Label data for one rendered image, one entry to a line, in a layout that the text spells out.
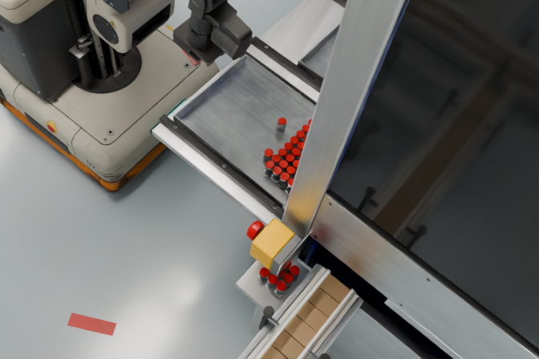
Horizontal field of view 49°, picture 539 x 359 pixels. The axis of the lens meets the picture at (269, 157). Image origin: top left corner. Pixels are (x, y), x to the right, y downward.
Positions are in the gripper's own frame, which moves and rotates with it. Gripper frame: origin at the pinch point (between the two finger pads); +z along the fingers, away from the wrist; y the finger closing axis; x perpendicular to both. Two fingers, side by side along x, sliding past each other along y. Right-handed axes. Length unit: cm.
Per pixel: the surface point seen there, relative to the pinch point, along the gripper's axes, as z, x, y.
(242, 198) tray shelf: 15.8, -10.1, 26.4
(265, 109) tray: 17.7, 12.2, 14.8
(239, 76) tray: 19.5, 15.2, 3.5
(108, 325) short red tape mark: 106, -44, 15
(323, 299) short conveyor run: 6, -18, 54
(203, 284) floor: 104, -12, 29
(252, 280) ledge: 13.5, -23.2, 40.4
